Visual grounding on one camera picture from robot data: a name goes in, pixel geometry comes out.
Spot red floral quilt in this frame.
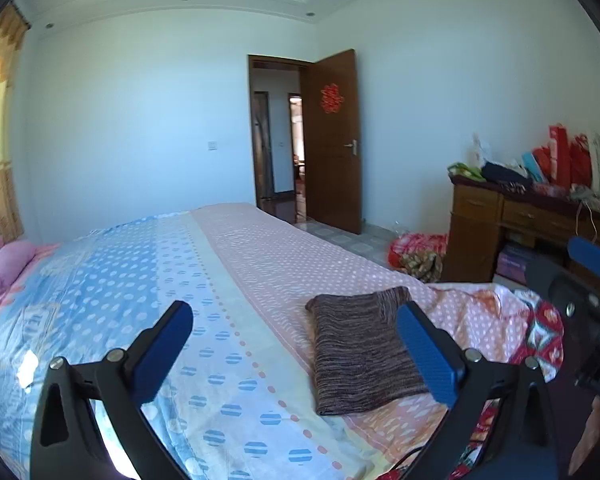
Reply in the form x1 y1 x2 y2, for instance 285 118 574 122
450 285 566 480

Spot person's right hand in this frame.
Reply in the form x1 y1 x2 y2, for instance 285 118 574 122
567 400 600 477

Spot white paper bag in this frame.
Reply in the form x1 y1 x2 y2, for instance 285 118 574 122
470 132 493 168

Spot brown wooden door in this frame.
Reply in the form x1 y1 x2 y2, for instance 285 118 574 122
307 49 362 235

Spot purple box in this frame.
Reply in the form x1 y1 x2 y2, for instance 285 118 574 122
495 245 536 283

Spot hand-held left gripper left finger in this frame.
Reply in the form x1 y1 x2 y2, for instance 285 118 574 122
30 300 195 480

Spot wooden desk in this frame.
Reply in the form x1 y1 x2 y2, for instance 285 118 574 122
440 175 600 296

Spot dotted bed sheet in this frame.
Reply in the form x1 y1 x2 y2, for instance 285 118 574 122
0 202 531 480

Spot tall red gift bag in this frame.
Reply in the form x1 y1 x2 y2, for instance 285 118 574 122
547 122 572 188

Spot pink pillow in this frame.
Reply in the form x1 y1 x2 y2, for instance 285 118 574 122
0 237 37 303

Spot green packet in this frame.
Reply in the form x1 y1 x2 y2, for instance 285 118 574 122
447 161 486 182

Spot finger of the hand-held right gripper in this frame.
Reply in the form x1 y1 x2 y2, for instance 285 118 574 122
566 236 600 286

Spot red door decoration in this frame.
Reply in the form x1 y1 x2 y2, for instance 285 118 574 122
320 84 344 113

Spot red patterned bag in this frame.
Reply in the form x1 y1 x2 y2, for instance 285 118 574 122
388 232 448 283

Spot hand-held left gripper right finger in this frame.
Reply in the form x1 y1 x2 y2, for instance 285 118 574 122
396 301 563 480

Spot white cable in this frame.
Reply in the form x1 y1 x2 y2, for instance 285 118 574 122
575 195 598 241

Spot dark folded clothes on desk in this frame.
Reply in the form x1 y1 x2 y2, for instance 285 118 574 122
481 161 533 186

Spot wooden door frame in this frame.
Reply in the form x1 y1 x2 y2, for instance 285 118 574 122
247 54 313 223

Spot brown knit sweater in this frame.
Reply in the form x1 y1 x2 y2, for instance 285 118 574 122
306 286 431 417

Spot small red gift bag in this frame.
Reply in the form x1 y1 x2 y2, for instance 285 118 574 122
531 146 551 181

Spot teal box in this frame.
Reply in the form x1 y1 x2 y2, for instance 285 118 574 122
521 152 548 185

